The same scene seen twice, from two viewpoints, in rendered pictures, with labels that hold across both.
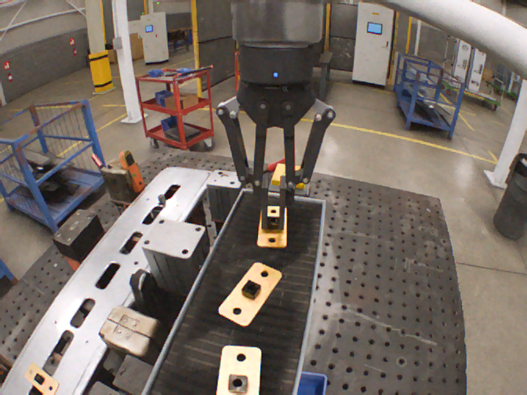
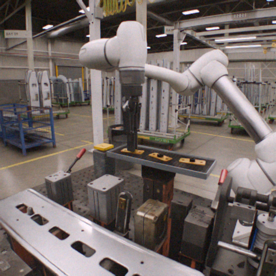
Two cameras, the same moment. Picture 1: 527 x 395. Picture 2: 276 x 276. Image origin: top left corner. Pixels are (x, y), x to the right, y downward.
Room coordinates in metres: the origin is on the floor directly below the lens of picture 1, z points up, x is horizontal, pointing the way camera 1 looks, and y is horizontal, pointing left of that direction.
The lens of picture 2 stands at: (0.03, 0.66, 1.40)
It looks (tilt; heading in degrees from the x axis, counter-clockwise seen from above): 15 degrees down; 289
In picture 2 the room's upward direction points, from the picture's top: straight up
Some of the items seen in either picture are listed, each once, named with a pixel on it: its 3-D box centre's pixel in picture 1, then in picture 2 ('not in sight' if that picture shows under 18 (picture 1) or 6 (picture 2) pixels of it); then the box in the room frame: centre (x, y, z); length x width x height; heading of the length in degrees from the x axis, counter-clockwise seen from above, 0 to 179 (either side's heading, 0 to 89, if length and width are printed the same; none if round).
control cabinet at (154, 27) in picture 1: (154, 33); not in sight; (10.32, 4.04, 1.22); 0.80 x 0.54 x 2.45; 72
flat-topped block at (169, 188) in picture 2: not in sight; (157, 213); (0.18, 0.01, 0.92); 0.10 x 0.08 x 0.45; 166
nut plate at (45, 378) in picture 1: (39, 378); not in sight; (0.04, 0.39, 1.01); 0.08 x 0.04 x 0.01; 77
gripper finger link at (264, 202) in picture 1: (264, 202); (131, 141); (0.29, 0.00, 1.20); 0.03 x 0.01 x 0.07; 176
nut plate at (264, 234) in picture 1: (273, 222); (132, 150); (0.29, -0.01, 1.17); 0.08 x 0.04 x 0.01; 176
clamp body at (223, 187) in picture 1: (231, 230); (63, 213); (0.57, 0.09, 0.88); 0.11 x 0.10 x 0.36; 76
